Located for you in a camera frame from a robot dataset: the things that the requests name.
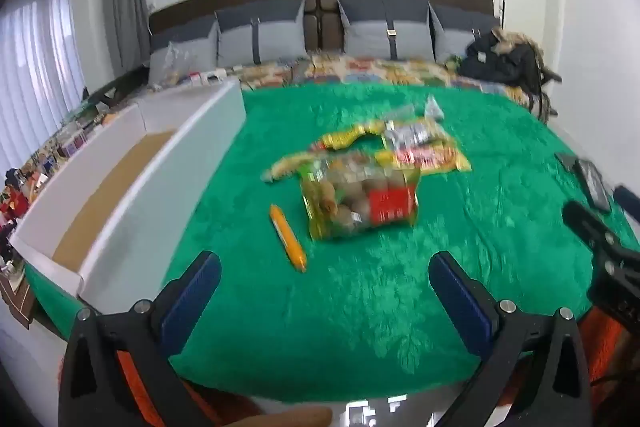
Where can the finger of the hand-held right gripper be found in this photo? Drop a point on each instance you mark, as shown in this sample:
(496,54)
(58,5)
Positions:
(582,217)
(627,198)

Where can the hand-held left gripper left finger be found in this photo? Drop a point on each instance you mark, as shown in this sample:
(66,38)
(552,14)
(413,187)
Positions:
(192,302)

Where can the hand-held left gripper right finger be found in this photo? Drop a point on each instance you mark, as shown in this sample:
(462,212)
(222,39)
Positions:
(462,302)

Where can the orange sausage stick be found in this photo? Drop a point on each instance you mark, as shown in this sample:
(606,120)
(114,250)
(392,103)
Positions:
(287,237)

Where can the white cardboard box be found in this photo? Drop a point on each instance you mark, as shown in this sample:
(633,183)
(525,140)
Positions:
(165,167)

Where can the clear bag with red label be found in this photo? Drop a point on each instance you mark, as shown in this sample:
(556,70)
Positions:
(360,199)

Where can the red and yellow snack packet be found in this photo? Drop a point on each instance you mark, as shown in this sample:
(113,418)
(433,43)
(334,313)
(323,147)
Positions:
(435,159)

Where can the silver and yellow snack packet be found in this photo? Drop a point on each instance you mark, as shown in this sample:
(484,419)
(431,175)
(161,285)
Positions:
(412,134)

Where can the clear plastic wrapper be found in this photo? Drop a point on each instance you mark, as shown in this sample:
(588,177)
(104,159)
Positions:
(402,113)

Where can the long yellow snack strip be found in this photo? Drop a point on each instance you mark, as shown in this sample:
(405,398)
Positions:
(340,138)

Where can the person's left hand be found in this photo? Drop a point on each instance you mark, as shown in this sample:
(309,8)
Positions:
(285,418)

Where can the black smartphone with lit screen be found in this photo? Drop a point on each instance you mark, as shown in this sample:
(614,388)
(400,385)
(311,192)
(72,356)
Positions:
(595,187)

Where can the orange cloth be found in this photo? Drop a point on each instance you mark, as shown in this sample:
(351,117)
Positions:
(605,342)

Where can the green patterned blanket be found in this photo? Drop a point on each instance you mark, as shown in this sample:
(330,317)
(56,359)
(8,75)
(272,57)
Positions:
(350,307)

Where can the black jacket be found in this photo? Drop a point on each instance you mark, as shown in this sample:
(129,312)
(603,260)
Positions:
(495,62)

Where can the white triangular snack packet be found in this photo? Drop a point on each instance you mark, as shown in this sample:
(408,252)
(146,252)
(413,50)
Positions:
(433,109)

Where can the beige cloth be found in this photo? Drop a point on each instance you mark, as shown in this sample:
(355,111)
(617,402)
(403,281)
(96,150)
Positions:
(512,41)

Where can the grey two-tone pillow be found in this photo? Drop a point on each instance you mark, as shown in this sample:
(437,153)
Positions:
(370,32)
(260,32)
(175,49)
(457,32)

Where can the clear plastic bag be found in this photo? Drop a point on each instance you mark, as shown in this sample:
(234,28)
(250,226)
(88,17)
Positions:
(175,57)

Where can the floral bedsheet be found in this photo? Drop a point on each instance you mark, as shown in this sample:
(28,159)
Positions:
(350,69)

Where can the white sheer curtain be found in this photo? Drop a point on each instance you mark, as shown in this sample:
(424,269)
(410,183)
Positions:
(35,72)

